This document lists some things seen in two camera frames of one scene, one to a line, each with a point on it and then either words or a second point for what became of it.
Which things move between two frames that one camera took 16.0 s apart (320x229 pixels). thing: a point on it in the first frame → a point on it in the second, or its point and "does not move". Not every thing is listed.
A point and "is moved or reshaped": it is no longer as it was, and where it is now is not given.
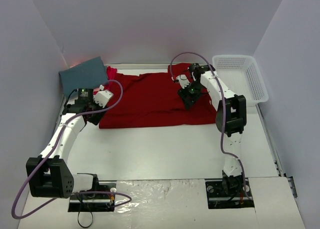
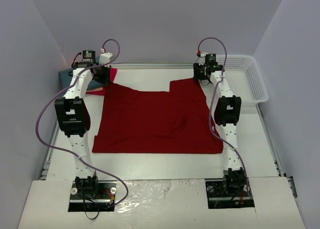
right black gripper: (188, 97) → (199, 74)
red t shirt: (153, 99) is moved or reshaped
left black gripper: (94, 115) → (103, 76)
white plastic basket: (241, 74) does not move
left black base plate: (94, 203) does not move
